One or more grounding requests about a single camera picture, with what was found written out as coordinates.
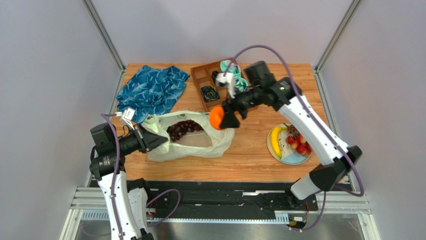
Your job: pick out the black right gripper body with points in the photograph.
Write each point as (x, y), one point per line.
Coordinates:
(232, 106)

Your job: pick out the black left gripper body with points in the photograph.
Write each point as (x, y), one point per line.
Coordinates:
(140, 132)

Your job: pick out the fake orange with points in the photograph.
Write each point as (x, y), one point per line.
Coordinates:
(216, 116)

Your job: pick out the fake dark grape bunch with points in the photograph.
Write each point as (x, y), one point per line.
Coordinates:
(181, 128)

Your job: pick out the translucent white plastic bag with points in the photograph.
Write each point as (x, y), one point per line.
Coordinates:
(206, 143)

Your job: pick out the fake yellow banana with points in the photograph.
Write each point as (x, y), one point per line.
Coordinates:
(274, 139)

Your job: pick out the fake red lychee bunch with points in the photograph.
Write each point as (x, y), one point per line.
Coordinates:
(297, 142)

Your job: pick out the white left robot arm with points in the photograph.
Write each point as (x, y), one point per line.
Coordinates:
(125, 201)

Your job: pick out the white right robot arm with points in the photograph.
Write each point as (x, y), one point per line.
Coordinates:
(335, 156)

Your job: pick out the teal white sock lower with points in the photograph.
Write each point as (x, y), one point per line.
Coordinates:
(241, 84)

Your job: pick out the teal white sock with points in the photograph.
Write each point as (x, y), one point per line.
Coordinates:
(230, 67)
(241, 84)

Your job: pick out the wooden compartment tray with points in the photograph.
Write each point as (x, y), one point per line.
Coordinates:
(201, 75)

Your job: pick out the dark green leaf rolled sock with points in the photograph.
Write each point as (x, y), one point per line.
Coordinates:
(209, 93)

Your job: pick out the teal white sock upper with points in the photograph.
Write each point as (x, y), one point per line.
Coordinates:
(230, 67)

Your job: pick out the black patterned rolled sock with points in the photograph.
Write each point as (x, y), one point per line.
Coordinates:
(214, 75)

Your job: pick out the blue shark print cloth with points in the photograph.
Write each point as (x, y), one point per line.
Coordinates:
(152, 91)

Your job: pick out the cream and blue plate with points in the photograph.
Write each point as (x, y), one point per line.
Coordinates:
(289, 156)

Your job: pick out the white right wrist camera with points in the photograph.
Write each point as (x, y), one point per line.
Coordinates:
(227, 80)

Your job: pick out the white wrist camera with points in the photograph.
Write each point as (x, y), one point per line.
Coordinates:
(126, 117)
(227, 80)

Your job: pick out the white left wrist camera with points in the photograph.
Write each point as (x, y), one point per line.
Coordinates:
(126, 117)

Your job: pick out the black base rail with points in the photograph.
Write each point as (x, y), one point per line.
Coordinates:
(220, 200)

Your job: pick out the right aluminium frame post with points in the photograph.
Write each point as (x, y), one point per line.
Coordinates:
(340, 30)

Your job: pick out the grey aluminium frame post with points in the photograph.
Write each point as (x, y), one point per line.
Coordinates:
(96, 18)

